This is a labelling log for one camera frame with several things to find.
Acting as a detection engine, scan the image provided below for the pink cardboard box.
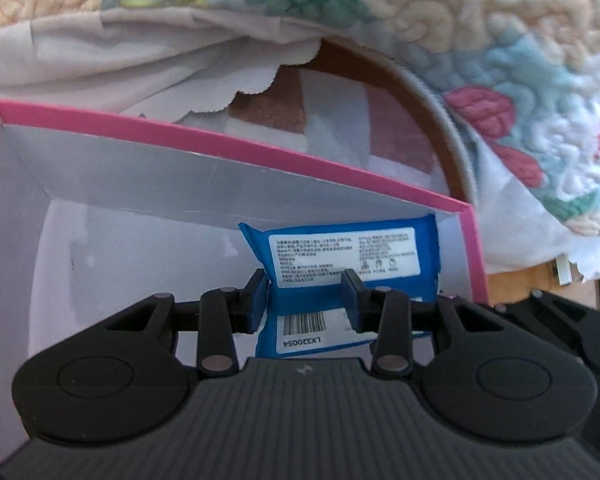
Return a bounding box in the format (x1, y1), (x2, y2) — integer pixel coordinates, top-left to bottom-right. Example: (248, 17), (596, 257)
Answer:
(0, 101), (489, 461)

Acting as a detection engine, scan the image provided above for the blue wet wipes pack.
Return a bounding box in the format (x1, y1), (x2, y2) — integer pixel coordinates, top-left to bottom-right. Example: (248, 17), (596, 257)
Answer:
(239, 214), (441, 359)

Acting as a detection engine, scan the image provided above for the white bed skirt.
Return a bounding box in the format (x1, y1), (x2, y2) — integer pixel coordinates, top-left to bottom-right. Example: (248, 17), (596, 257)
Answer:
(0, 9), (600, 278)

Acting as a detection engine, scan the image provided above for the checkered floor rug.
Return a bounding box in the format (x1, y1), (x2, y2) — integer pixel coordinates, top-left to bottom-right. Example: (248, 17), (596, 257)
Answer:
(180, 40), (478, 205)

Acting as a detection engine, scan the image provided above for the floral quilt bedspread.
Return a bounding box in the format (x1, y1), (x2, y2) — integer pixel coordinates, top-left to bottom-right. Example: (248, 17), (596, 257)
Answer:
(0, 0), (600, 236)

